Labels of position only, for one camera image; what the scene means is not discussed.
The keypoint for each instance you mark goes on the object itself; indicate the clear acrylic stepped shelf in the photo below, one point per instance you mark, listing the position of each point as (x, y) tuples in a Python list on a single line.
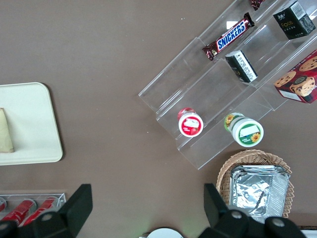
[(198, 81)]

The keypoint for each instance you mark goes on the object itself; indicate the light tan wicker basket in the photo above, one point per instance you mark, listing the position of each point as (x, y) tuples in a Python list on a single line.
[(252, 156)]

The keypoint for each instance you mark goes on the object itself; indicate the triangular sandwich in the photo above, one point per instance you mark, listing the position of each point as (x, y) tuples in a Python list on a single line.
[(5, 134)]

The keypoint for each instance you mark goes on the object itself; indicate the green lid yogurt cup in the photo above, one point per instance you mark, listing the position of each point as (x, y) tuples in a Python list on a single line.
[(248, 131)]

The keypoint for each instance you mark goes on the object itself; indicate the red chocolate cookie box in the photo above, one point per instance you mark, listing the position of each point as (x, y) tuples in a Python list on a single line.
[(299, 79)]

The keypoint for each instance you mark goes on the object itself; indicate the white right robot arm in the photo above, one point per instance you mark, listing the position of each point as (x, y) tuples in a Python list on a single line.
[(163, 234)]

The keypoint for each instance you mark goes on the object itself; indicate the clear acrylic bottle rack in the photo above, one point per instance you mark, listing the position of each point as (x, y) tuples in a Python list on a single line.
[(60, 197)]

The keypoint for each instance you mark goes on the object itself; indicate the cream plastic tray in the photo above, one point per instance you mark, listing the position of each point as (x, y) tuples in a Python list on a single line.
[(32, 124)]

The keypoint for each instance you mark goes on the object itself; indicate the red lid yogurt cup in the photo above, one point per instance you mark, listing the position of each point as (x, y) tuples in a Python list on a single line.
[(190, 124)]

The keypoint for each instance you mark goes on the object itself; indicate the Snickers chocolate bar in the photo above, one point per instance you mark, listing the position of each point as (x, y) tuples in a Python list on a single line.
[(229, 37), (257, 3)]

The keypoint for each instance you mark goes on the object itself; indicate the aluminium foil tray stack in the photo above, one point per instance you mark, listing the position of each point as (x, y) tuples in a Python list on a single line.
[(257, 191)]

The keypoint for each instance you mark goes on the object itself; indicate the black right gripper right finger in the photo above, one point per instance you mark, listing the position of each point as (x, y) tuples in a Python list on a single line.
[(223, 223)]

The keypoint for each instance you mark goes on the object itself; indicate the small black tissue box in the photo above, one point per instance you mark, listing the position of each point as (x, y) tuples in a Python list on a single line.
[(294, 22), (241, 65)]

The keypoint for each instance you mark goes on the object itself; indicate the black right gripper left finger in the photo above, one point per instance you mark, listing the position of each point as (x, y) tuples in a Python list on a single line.
[(69, 218)]

